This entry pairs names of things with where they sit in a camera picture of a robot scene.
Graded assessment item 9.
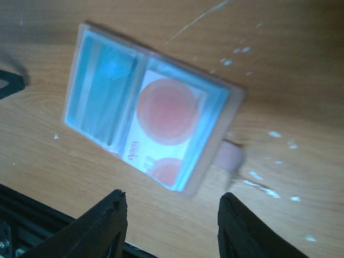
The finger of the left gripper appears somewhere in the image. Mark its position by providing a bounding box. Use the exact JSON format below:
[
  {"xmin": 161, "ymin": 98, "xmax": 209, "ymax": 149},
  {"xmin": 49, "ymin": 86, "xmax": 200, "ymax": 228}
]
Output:
[{"xmin": 1, "ymin": 70, "xmax": 26, "ymax": 99}]

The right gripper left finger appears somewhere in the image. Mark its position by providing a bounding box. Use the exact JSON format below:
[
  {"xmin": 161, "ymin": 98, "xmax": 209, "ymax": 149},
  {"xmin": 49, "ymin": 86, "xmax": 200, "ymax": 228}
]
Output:
[{"xmin": 24, "ymin": 190, "xmax": 128, "ymax": 257}]

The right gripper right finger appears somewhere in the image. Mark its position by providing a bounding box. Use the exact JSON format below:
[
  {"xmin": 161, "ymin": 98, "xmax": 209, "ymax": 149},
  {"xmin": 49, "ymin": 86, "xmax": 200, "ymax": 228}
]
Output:
[{"xmin": 218, "ymin": 192, "xmax": 307, "ymax": 258}]

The blue credit card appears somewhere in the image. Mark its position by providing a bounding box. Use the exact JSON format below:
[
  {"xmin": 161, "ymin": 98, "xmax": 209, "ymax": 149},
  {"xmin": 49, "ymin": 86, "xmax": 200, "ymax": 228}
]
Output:
[{"xmin": 64, "ymin": 31, "xmax": 141, "ymax": 148}]

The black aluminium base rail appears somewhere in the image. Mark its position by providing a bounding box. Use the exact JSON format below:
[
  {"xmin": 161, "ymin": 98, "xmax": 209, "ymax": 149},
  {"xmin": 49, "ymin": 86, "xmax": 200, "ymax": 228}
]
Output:
[{"xmin": 0, "ymin": 184, "xmax": 156, "ymax": 258}]

